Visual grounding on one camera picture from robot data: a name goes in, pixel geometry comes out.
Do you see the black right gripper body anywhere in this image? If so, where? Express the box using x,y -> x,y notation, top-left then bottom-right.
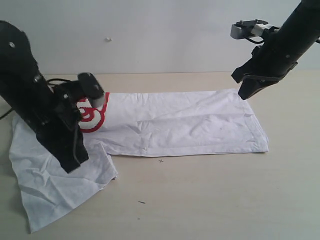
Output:
231,42 -> 299,84

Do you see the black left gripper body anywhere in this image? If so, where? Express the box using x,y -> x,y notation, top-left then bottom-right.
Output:
18,79 -> 83,145

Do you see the white t-shirt red lettering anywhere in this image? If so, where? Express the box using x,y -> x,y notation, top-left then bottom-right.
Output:
9,89 -> 269,232

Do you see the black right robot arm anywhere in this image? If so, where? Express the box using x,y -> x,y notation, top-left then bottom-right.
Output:
230,0 -> 320,100

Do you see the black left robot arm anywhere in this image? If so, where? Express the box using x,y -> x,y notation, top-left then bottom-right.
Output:
0,20 -> 89,173

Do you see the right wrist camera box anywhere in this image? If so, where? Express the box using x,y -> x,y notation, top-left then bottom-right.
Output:
230,19 -> 280,40

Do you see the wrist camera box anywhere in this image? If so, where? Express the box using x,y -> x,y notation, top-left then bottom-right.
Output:
77,72 -> 105,108
230,19 -> 280,40

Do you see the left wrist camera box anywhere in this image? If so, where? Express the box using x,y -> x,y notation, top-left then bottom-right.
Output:
77,72 -> 105,108

